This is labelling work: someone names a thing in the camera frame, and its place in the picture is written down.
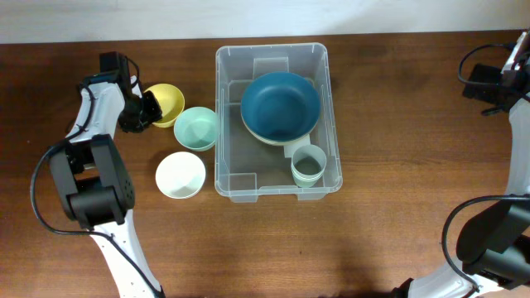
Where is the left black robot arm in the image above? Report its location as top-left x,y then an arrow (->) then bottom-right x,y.
43,51 -> 165,297

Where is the cream plate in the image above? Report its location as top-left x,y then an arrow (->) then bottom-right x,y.
242,117 -> 318,147

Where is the right black cable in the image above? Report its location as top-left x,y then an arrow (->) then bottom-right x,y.
440,42 -> 530,298

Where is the grey cup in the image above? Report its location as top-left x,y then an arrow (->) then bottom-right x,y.
291,145 -> 327,175

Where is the white small bowl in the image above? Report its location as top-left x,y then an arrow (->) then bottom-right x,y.
155,151 -> 206,199

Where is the blue plate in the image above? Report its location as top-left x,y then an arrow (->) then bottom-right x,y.
241,72 -> 321,142

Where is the clear plastic storage bin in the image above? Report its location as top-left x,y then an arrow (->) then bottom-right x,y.
214,42 -> 343,203

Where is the yellow small bowl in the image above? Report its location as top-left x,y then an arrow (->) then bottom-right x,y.
147,84 -> 186,128

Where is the black cable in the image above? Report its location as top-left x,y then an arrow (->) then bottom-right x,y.
440,42 -> 530,298
30,55 -> 166,298

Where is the left black cable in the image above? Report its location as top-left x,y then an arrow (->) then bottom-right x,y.
30,55 -> 166,298

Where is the green small bowl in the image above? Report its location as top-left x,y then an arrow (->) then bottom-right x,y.
174,107 -> 218,151

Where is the cream cup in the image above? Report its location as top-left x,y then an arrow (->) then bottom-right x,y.
291,167 -> 324,182

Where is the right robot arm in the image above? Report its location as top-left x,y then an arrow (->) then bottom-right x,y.
390,99 -> 529,297

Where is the green cup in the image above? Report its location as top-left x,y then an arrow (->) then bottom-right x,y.
293,175 -> 320,188

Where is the white label in bin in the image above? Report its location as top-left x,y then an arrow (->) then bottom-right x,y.
283,134 -> 311,158

